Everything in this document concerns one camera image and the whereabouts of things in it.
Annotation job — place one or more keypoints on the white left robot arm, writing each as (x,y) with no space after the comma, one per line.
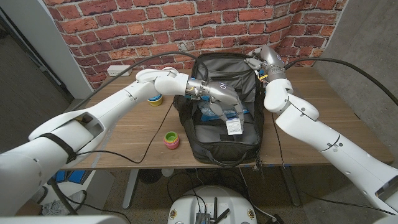
(93,112)

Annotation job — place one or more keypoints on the blue white wipes pack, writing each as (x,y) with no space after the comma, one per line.
(206,113)

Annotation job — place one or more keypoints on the black upright antenna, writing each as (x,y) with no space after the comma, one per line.
(215,208)

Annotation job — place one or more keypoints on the white power strip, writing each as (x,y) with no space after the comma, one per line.
(115,71)

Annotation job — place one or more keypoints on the blue foot pedals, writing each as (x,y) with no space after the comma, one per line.
(77,176)

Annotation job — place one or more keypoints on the white embossed cube package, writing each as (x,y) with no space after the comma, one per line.
(234,128)

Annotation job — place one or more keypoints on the grey mini computer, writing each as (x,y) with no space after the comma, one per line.
(202,218)

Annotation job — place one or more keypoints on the white table leg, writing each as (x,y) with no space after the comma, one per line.
(130,186)

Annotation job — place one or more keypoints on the white robot chest shell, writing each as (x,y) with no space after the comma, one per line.
(62,220)

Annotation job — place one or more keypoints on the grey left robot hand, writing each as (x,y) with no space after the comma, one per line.
(224,93)

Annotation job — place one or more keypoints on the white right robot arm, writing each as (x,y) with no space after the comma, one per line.
(326,137)

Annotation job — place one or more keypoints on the green pink stacked cups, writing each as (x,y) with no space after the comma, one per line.
(171,140)

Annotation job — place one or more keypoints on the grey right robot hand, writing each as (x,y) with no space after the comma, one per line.
(269,57)

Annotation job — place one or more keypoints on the black backpack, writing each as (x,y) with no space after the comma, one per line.
(217,152)

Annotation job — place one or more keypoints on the black slanted antenna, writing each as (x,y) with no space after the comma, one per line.
(224,214)

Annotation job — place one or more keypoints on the grey table leg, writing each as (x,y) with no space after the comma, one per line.
(290,186)

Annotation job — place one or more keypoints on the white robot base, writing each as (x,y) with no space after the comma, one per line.
(186,205)

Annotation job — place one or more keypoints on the red brick print backdrop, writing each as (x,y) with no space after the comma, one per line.
(186,31)

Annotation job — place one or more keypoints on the yellow blue stacked cups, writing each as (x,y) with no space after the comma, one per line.
(155,102)

